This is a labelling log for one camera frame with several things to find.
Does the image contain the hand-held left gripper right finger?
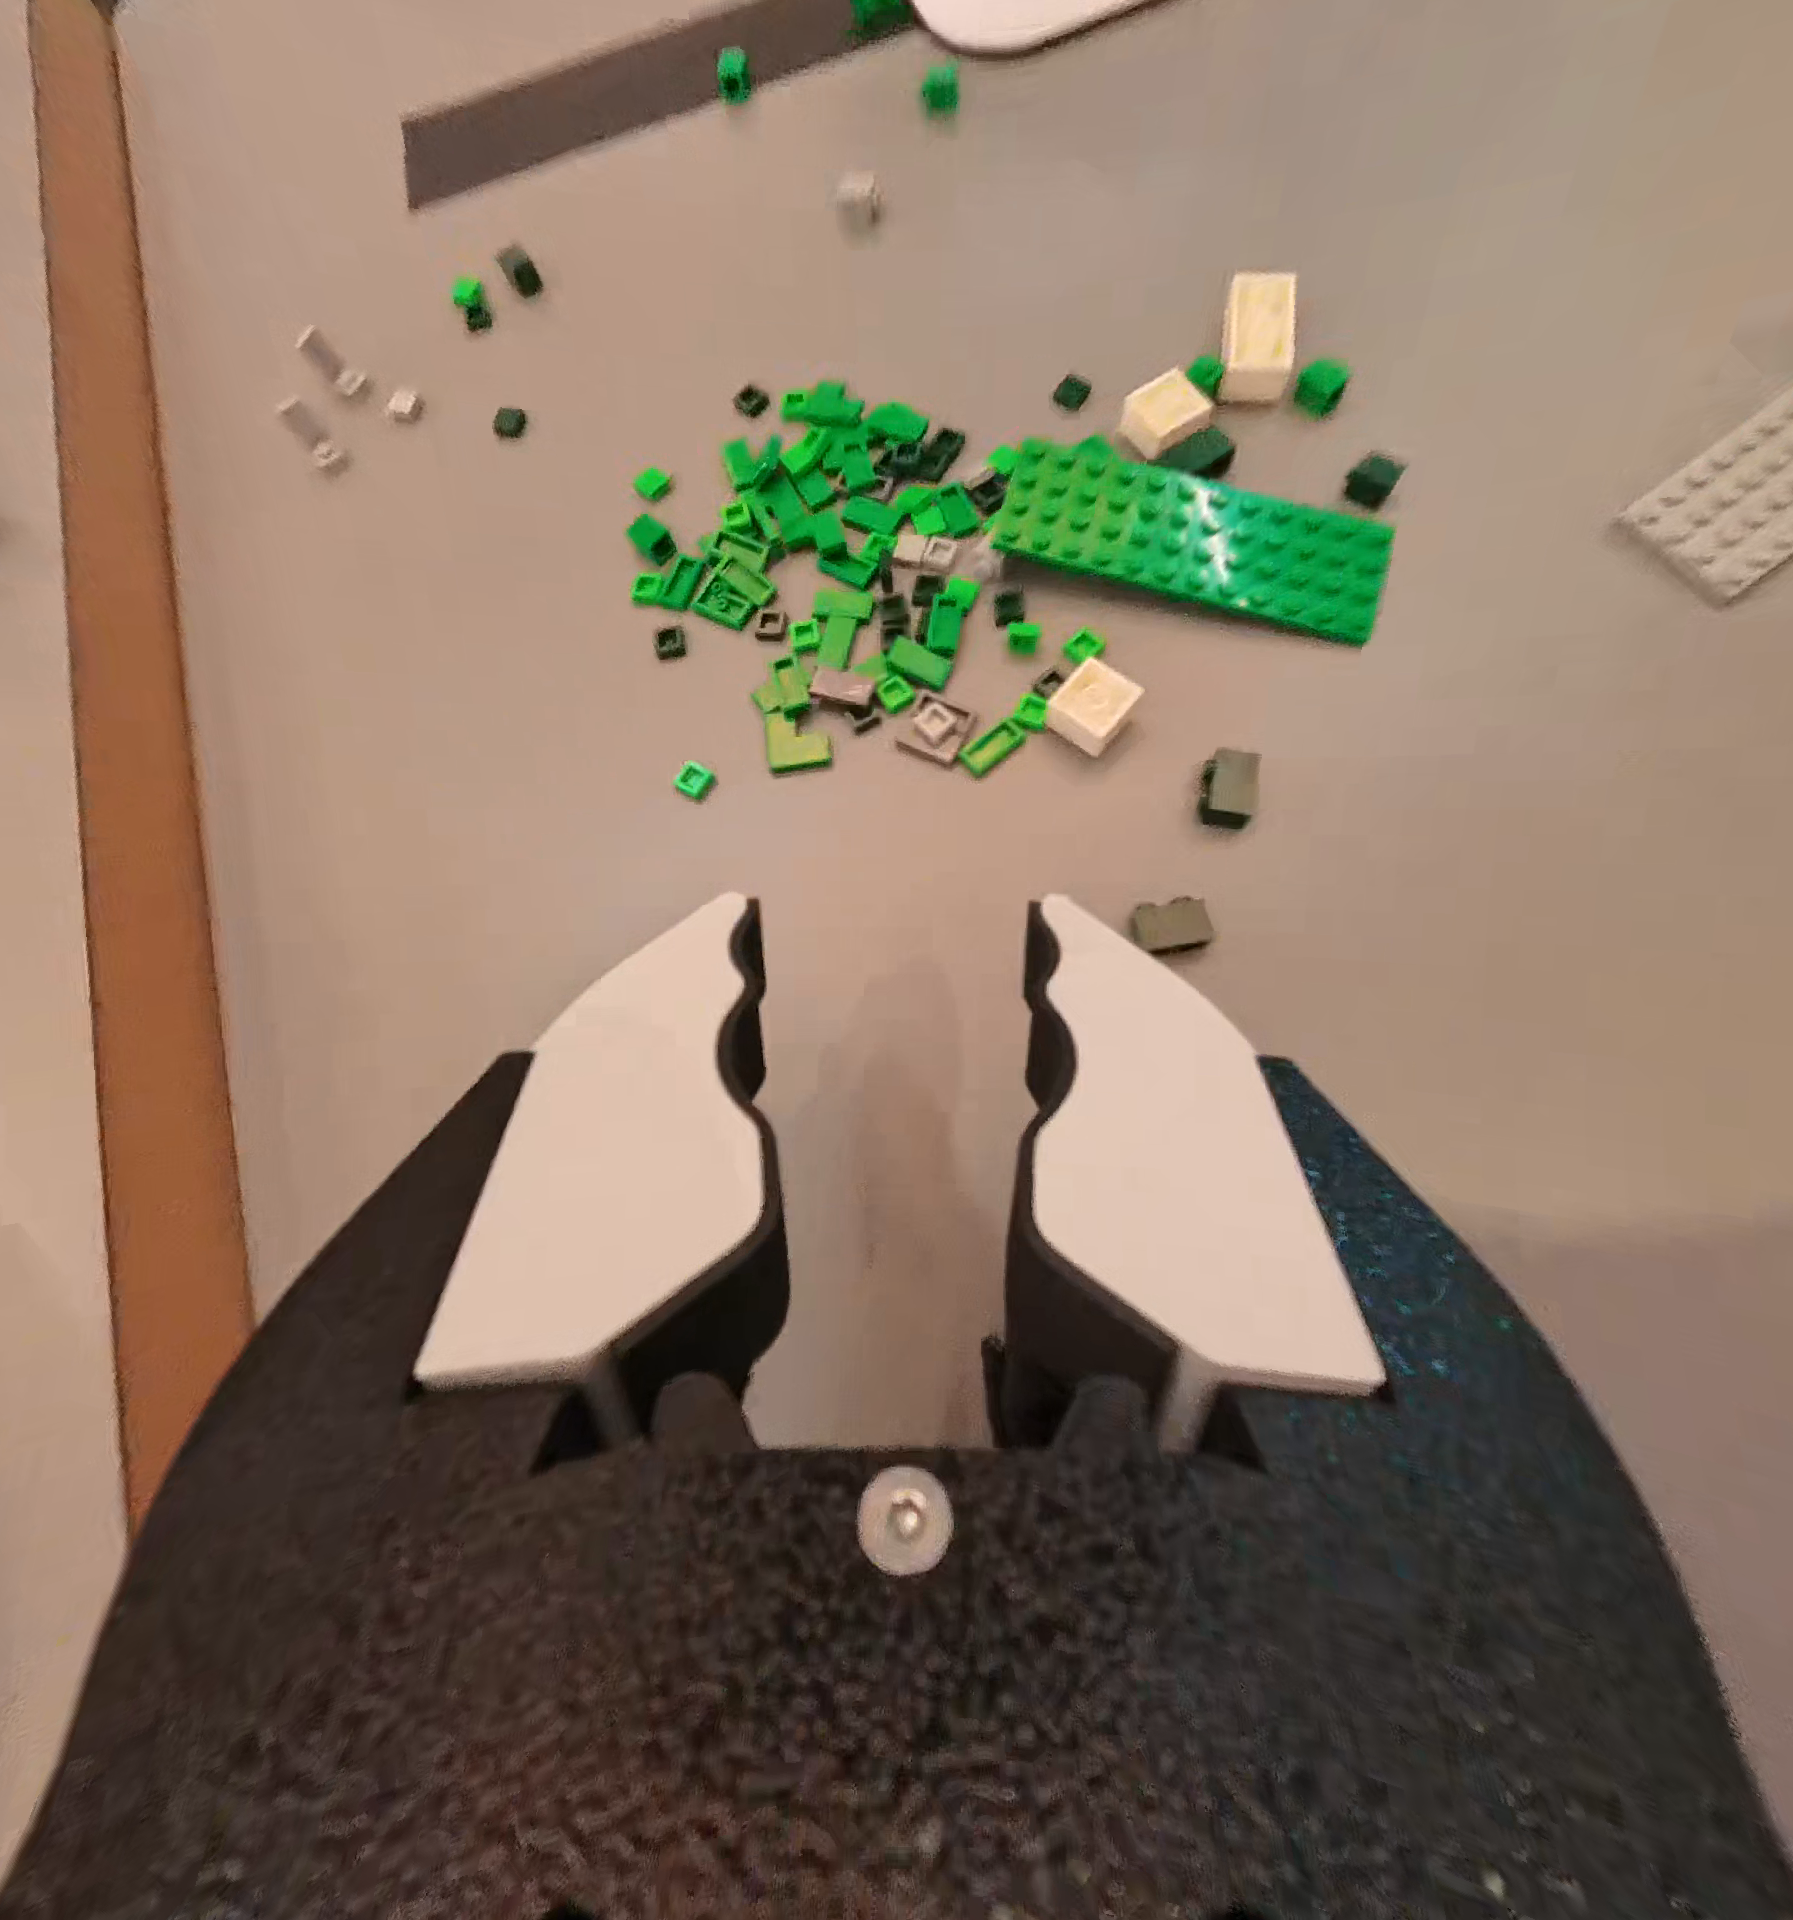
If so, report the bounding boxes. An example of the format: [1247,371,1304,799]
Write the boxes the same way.
[1001,893,1389,1457]

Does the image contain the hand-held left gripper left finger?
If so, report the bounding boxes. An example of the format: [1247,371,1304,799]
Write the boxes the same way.
[413,891,794,1454]

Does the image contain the grey studded baseplate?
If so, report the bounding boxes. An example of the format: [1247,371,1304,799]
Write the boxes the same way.
[1612,375,1793,607]

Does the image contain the square white brick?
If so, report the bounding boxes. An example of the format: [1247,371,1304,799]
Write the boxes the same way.
[1117,369,1216,460]
[1044,656,1144,756]

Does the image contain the large green studded baseplate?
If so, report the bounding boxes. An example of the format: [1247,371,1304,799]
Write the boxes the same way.
[988,438,1396,646]

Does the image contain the pile of small green bricks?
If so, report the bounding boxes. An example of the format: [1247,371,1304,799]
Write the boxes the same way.
[626,382,1065,782]

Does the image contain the long white brick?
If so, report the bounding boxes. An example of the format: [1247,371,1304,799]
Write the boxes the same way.
[1218,271,1300,404]

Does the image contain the dark grey strip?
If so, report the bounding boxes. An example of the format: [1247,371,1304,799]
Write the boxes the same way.
[401,0,912,210]

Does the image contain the white rounded object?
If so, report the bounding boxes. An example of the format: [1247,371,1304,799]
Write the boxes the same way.
[910,0,1182,59]

